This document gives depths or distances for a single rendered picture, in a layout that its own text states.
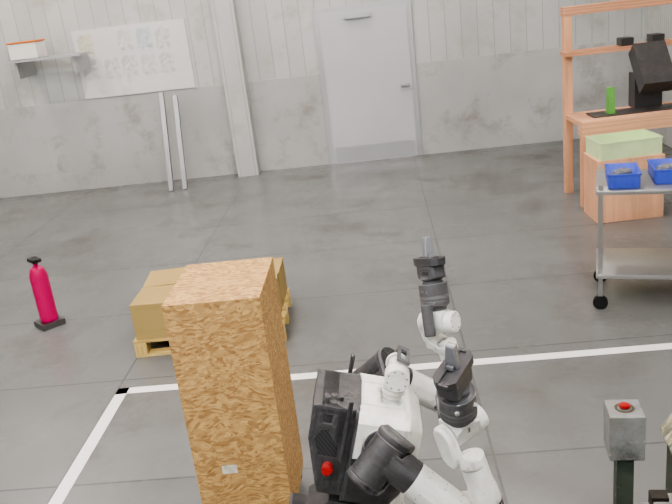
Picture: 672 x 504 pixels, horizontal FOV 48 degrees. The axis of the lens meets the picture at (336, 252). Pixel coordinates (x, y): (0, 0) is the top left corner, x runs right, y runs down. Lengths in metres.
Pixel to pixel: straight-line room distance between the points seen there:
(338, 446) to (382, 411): 0.15
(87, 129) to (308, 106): 3.26
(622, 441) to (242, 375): 1.56
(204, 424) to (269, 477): 0.39
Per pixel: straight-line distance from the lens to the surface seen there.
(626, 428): 2.89
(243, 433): 3.53
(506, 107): 11.21
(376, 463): 1.90
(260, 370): 3.35
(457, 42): 11.01
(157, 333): 5.80
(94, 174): 11.93
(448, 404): 1.71
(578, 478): 4.13
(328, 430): 2.05
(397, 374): 2.01
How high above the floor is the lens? 2.44
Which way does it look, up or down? 19 degrees down
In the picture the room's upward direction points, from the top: 7 degrees counter-clockwise
